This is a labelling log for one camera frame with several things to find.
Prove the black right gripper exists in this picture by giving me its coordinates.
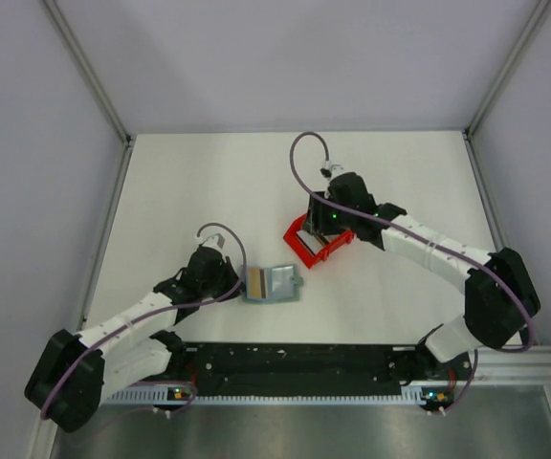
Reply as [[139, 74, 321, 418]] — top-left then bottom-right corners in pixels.
[[302, 191, 356, 236]]

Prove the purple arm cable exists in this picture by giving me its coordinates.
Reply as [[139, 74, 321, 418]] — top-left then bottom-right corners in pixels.
[[39, 222, 247, 421], [288, 131, 540, 416]]

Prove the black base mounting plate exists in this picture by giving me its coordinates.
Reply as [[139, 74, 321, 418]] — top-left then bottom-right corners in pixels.
[[169, 342, 471, 397]]

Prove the green leather card holder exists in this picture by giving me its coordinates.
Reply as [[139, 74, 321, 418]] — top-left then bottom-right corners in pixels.
[[242, 264, 304, 304]]

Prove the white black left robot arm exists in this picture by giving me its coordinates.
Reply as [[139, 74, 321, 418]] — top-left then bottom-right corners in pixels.
[[24, 244, 244, 433]]

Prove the aluminium frame rail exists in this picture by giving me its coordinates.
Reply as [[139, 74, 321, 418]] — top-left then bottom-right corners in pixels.
[[474, 345, 551, 385]]

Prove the white slotted cable duct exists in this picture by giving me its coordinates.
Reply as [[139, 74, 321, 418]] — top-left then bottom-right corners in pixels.
[[102, 386, 169, 405]]

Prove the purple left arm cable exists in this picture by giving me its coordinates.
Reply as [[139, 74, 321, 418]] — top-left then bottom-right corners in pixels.
[[39, 222, 247, 421]]

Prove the red plastic card tray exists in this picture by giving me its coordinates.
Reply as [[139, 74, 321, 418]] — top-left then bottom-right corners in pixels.
[[283, 215, 355, 269]]

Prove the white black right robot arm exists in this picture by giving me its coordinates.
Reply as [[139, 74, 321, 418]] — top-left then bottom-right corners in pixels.
[[308, 166, 540, 379]]

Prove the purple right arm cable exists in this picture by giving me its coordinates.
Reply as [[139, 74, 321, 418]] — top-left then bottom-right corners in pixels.
[[288, 131, 540, 416]]

